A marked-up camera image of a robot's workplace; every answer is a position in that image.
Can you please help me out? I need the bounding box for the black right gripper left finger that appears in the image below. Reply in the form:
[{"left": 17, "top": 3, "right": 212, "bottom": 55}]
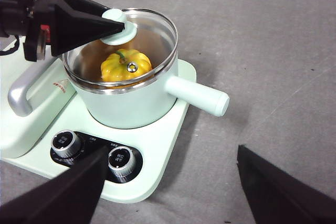
[{"left": 0, "top": 144, "right": 110, "bottom": 224}]

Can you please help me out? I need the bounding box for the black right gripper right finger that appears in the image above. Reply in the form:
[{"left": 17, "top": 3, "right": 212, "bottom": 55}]
[{"left": 236, "top": 143, "right": 336, "bottom": 224}]

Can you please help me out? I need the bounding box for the yellow pumpkin with green stem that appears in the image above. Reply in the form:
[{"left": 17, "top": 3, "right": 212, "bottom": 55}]
[{"left": 100, "top": 48, "right": 153, "bottom": 83}]

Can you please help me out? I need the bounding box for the glass lid with green knob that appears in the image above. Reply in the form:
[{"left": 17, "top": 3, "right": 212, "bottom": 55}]
[{"left": 62, "top": 8, "right": 180, "bottom": 89}]

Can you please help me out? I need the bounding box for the silver control knob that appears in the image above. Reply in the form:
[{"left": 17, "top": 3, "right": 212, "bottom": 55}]
[
  {"left": 50, "top": 129, "right": 82, "bottom": 160},
  {"left": 106, "top": 146, "right": 138, "bottom": 183}
]

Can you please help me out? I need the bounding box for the green hinged griddle cover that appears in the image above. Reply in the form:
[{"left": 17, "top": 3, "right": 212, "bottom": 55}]
[{"left": 0, "top": 42, "right": 77, "bottom": 159}]

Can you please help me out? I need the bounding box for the green breakfast machine base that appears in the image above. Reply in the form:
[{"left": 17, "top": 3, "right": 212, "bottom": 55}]
[{"left": 0, "top": 58, "right": 198, "bottom": 204}]

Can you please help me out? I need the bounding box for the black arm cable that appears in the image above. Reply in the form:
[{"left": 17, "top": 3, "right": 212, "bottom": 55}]
[{"left": 0, "top": 36, "right": 21, "bottom": 56}]

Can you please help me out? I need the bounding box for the silver griddle cover handle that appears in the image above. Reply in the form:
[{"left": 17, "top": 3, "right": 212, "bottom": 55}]
[{"left": 7, "top": 59, "right": 56, "bottom": 118}]

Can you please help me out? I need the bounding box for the green pot with straight handle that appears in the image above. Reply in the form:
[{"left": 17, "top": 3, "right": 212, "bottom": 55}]
[{"left": 62, "top": 8, "right": 231, "bottom": 130}]

